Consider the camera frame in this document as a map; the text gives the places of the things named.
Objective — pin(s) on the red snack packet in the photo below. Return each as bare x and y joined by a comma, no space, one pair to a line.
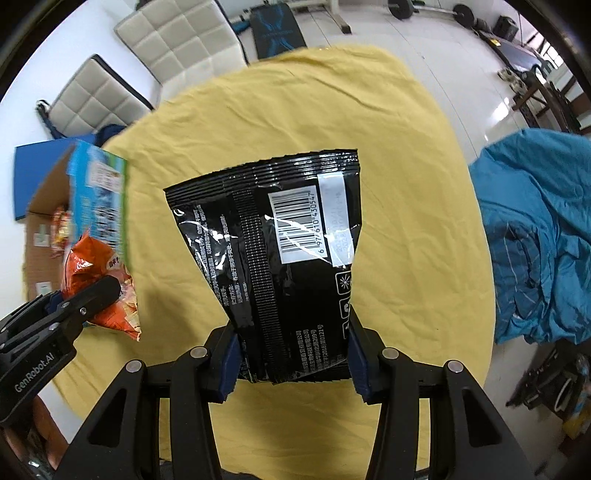
62,226

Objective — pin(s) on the dark wooden chair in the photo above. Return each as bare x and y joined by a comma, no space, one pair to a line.
558,108

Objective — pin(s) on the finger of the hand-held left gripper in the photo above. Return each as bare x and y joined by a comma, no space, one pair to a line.
97,293
27,310

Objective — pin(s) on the black box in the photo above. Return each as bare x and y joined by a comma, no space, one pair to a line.
506,27

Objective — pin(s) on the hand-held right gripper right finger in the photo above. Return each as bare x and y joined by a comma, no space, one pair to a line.
360,369

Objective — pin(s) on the yellow tablecloth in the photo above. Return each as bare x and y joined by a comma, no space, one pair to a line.
415,230

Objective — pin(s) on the blue striped blanket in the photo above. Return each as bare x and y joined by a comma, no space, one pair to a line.
531,230

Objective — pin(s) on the pair of white shoes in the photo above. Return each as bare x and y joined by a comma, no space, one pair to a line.
510,77

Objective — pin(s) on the small white quilted chair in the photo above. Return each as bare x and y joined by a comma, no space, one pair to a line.
97,97

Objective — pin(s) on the blue foam mat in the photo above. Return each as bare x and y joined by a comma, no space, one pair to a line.
32,180

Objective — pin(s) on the large white quilted chair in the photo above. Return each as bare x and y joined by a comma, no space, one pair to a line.
184,41

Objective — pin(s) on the black weight bench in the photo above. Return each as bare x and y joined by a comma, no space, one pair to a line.
277,27

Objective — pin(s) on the dark blue cloth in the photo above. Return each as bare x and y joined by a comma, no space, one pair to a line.
108,134

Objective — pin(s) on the black glossy packet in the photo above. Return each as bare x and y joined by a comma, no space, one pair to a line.
258,254

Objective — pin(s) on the loose black weight plates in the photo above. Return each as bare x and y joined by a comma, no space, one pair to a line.
483,25

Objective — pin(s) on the cardboard box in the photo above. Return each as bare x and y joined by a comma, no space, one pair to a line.
97,198

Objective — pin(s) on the person's left forearm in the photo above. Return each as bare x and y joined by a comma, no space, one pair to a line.
41,438

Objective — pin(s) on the short barbell with black plates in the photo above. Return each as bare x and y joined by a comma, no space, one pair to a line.
399,8

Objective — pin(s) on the orange snack packet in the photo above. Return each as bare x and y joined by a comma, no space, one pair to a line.
87,263

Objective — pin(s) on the black bag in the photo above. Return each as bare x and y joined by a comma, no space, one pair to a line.
545,378

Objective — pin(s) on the dark folded umbrella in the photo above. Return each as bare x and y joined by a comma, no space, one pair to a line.
48,120

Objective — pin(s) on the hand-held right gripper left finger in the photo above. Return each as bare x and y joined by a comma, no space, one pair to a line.
228,364

